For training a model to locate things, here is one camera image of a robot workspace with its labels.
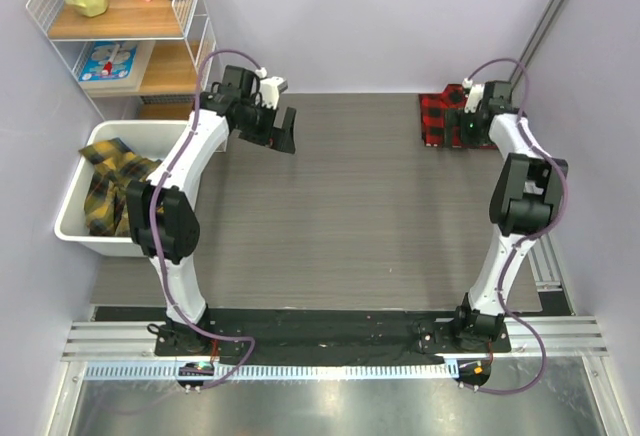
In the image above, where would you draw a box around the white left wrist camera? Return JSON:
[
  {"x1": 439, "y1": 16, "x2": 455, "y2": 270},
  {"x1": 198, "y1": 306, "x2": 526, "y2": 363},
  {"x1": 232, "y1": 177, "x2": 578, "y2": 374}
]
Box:
[{"x1": 254, "y1": 67, "x2": 288, "y2": 109}]

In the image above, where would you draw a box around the white plastic bin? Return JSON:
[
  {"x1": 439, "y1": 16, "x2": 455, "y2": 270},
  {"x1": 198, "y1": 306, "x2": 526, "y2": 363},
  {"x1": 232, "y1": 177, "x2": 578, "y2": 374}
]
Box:
[{"x1": 54, "y1": 120, "x2": 187, "y2": 257}]

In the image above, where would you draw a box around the blue white picture book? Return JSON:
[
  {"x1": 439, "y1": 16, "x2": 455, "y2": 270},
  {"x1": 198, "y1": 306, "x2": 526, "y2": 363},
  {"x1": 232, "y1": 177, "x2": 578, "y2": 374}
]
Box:
[{"x1": 78, "y1": 41, "x2": 142, "y2": 91}]

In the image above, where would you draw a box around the yellow plaid shirt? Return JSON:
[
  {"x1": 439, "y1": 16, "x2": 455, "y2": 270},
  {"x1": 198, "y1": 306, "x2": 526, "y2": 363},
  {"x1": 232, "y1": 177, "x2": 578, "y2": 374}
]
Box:
[{"x1": 79, "y1": 138, "x2": 161, "y2": 237}]

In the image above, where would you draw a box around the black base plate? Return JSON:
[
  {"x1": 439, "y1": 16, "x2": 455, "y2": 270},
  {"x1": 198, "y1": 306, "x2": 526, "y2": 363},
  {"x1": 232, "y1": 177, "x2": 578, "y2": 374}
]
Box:
[{"x1": 147, "y1": 309, "x2": 511, "y2": 367}]

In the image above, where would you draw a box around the red black plaid shirt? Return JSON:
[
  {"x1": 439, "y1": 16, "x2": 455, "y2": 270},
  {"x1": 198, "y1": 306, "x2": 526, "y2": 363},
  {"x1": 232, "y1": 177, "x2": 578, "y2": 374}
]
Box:
[{"x1": 418, "y1": 84, "x2": 497, "y2": 150}]

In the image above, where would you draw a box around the slotted aluminium rail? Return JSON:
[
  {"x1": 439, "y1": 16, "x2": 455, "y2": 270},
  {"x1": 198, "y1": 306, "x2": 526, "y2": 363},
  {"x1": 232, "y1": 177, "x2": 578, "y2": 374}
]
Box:
[{"x1": 84, "y1": 360, "x2": 459, "y2": 383}]

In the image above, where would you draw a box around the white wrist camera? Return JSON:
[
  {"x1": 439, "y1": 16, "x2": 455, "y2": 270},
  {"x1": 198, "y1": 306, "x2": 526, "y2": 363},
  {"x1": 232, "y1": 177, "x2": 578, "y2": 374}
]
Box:
[
  {"x1": 254, "y1": 67, "x2": 288, "y2": 109},
  {"x1": 462, "y1": 78, "x2": 484, "y2": 113}
]

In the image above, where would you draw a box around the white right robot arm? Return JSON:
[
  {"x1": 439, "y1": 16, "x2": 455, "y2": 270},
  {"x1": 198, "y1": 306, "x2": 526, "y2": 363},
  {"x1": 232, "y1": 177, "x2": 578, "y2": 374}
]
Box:
[{"x1": 445, "y1": 79, "x2": 568, "y2": 351}]

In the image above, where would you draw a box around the white wire shelf rack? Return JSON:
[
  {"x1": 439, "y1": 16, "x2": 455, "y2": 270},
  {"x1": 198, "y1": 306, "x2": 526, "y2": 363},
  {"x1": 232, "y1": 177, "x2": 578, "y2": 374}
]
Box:
[{"x1": 26, "y1": 0, "x2": 217, "y2": 120}]

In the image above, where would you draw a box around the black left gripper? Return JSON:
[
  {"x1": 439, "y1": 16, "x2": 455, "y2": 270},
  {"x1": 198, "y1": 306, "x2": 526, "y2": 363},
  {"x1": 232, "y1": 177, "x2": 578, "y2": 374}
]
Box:
[{"x1": 235, "y1": 99, "x2": 294, "y2": 154}]

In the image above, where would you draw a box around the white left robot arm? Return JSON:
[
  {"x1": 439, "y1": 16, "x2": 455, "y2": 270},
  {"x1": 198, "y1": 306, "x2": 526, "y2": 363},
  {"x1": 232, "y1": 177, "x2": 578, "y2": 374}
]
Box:
[{"x1": 126, "y1": 66, "x2": 296, "y2": 356}]

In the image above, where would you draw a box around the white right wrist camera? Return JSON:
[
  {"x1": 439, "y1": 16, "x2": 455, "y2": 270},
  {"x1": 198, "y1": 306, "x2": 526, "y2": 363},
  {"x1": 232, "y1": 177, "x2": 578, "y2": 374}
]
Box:
[{"x1": 462, "y1": 78, "x2": 484, "y2": 113}]

